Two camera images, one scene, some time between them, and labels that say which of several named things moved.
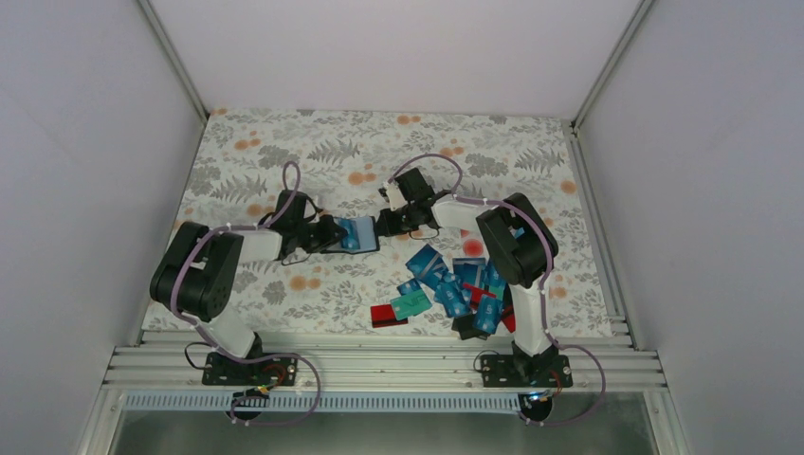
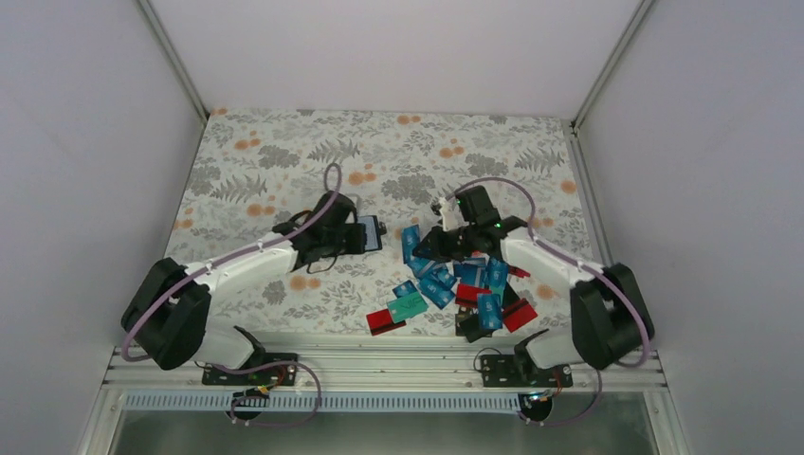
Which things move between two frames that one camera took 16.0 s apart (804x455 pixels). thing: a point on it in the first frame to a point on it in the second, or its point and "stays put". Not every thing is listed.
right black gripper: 390,227 to 434,239
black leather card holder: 362,236 stays put
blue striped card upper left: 428,264 stays put
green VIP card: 410,304 stays put
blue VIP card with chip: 455,300 to 411,235
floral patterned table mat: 378,211 stays put
